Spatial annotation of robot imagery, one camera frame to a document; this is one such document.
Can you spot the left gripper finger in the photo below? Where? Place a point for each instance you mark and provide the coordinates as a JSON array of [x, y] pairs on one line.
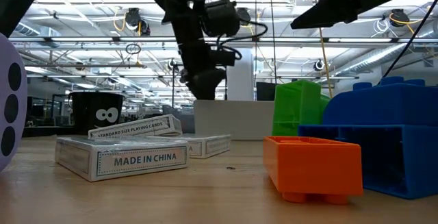
[[196, 87], [217, 85]]

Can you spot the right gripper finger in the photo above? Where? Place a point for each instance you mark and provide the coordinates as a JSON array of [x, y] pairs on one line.
[[321, 15]]

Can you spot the white playing card deck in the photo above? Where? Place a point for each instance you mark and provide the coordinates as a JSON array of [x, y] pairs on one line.
[[212, 146]]

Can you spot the card deck standard size print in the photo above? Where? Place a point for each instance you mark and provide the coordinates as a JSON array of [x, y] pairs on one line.
[[137, 128]]

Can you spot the green toy brick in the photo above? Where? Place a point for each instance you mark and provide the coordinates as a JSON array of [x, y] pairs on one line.
[[297, 107]]

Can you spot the card deck made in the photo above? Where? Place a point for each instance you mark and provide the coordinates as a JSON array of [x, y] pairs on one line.
[[119, 162]]

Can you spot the blue toy brick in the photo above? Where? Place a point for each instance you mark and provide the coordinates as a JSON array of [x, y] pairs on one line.
[[383, 104], [393, 162]]

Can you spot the long orange toy brick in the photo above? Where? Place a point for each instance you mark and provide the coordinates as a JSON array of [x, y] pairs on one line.
[[315, 169]]

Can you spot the white building pillar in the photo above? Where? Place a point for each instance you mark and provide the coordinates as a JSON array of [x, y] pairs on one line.
[[244, 80]]

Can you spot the dark grey plastic bin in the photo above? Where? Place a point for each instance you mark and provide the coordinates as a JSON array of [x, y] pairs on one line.
[[188, 123]]

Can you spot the light grey plastic bin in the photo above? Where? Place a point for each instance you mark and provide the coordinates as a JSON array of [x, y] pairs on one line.
[[236, 119]]

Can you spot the black monitor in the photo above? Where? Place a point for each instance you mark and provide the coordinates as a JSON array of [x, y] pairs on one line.
[[265, 92]]

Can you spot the black bucket with cartoon face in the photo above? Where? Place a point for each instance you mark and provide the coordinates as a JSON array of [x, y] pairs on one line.
[[85, 111]]

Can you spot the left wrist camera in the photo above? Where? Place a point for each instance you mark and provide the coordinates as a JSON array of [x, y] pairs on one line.
[[220, 18]]

